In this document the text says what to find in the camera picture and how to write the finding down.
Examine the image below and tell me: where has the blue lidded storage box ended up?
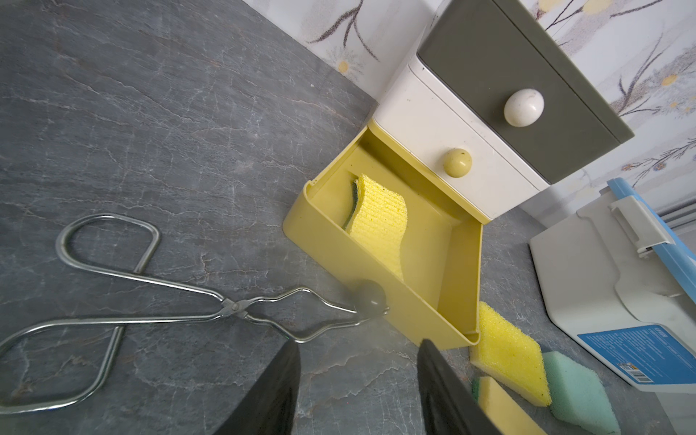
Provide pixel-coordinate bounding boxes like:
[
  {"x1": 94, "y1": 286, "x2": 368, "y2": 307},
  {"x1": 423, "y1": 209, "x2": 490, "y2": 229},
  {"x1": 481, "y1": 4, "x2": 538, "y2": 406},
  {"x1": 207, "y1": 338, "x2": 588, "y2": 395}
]
[{"x1": 529, "y1": 178, "x2": 695, "y2": 394}]

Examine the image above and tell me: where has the yellow bottom drawer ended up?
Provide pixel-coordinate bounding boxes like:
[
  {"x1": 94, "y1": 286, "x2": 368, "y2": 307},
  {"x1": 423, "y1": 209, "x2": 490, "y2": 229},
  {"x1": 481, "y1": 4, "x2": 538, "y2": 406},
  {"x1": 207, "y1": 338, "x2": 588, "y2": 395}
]
[{"x1": 283, "y1": 121, "x2": 486, "y2": 350}]

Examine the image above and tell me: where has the yellow green-backed scrub sponge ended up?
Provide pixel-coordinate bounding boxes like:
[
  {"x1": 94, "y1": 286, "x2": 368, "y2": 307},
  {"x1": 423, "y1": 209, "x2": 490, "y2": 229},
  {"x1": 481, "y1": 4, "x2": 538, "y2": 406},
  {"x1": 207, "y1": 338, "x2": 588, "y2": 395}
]
[{"x1": 472, "y1": 376, "x2": 547, "y2": 435}]

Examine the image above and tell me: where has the green sponge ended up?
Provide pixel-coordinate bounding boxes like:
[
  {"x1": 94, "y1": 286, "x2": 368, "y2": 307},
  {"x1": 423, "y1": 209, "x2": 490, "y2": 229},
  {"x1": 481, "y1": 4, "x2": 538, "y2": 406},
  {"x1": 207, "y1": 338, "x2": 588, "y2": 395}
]
[{"x1": 543, "y1": 352, "x2": 621, "y2": 434}]

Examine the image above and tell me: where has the wavy yellow scrub sponge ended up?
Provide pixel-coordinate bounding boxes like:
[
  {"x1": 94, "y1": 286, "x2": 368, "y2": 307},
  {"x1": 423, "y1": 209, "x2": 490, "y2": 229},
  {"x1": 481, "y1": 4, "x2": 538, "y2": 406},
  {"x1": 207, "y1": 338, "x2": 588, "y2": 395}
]
[{"x1": 345, "y1": 174, "x2": 408, "y2": 279}]

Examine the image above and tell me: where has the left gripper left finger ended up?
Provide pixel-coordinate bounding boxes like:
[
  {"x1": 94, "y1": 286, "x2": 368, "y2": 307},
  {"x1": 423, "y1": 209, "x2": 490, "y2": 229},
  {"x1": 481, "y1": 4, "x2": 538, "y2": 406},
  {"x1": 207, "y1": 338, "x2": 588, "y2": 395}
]
[{"x1": 214, "y1": 342, "x2": 301, "y2": 435}]

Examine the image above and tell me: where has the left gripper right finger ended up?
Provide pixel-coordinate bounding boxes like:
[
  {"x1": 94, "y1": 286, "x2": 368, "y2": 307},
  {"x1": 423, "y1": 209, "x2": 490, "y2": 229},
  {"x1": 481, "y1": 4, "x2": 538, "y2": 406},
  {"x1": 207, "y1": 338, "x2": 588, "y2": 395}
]
[{"x1": 417, "y1": 339, "x2": 500, "y2": 435}]

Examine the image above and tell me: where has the bright yellow thin sponge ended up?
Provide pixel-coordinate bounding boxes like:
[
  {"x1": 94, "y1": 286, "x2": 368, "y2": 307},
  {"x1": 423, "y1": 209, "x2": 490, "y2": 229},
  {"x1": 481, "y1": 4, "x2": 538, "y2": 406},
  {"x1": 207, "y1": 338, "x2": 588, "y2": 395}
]
[{"x1": 469, "y1": 302, "x2": 552, "y2": 407}]

